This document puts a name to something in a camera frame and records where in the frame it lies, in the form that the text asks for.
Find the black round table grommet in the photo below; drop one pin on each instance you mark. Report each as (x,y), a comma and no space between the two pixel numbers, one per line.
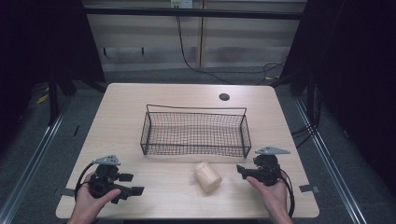
(224,96)

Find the grey tape strip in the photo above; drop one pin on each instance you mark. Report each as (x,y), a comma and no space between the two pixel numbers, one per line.
(67,192)
(308,188)

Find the black curtain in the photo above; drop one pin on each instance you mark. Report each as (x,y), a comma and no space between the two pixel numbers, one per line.
(351,77)
(37,46)

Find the light wooden cylinder block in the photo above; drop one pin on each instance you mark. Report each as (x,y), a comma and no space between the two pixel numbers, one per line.
(207,178)

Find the small black floor strip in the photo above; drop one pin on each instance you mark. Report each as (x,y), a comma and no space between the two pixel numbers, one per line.
(76,130)

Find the white wall power outlet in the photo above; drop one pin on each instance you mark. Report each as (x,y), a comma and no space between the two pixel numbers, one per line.
(181,3)

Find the person's right hand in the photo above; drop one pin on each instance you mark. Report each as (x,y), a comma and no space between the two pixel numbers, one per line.
(270,195)

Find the metal floor rail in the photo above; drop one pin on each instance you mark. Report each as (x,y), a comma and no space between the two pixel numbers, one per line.
(34,158)
(330,161)

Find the black metal stand post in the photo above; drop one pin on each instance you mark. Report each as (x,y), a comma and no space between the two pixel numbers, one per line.
(53,99)

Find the black horizontal metal bar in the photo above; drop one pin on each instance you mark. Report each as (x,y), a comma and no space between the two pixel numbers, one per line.
(193,13)

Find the person's left hand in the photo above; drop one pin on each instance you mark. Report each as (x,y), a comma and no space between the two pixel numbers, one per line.
(88,203)

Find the yellow floor tape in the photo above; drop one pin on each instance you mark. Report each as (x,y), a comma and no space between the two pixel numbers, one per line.
(42,98)

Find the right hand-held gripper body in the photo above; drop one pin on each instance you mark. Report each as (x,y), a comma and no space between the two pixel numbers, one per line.
(267,168)

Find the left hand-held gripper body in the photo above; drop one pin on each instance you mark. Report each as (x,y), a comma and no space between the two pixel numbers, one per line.
(102,183)

